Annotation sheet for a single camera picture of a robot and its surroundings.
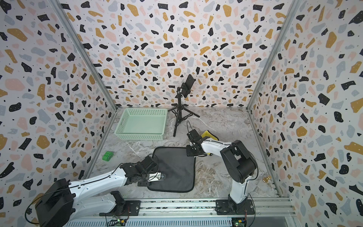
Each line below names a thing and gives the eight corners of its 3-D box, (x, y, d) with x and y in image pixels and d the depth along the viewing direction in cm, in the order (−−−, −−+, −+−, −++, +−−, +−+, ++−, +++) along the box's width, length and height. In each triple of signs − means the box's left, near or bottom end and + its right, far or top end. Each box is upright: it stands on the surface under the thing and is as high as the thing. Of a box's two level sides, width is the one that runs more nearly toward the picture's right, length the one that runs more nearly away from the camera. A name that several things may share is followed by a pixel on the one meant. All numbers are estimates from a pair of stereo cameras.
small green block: (103, 161, 93) (100, 159, 90) (106, 154, 96) (103, 151, 93) (110, 161, 93) (107, 159, 90) (113, 154, 96) (110, 151, 93)
